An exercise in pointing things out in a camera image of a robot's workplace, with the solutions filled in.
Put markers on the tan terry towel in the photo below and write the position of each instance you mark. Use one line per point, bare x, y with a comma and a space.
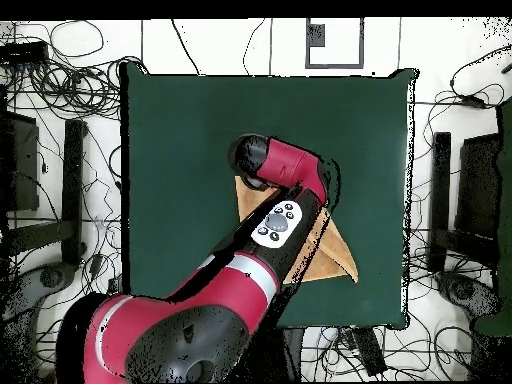
332, 256

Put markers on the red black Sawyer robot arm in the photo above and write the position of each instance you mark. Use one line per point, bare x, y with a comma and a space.
200, 312

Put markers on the black flat panel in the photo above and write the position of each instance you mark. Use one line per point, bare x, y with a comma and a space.
24, 168
478, 184

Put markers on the dark green table cloth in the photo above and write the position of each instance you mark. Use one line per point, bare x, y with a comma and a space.
180, 120

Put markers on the black power strip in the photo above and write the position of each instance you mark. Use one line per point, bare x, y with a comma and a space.
114, 284
24, 52

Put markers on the small grey square plate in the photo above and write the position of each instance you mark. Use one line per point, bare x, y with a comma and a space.
317, 35

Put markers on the black power adapter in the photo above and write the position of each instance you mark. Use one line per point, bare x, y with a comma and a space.
474, 102

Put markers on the green cloth cover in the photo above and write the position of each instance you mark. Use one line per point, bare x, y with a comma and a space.
506, 200

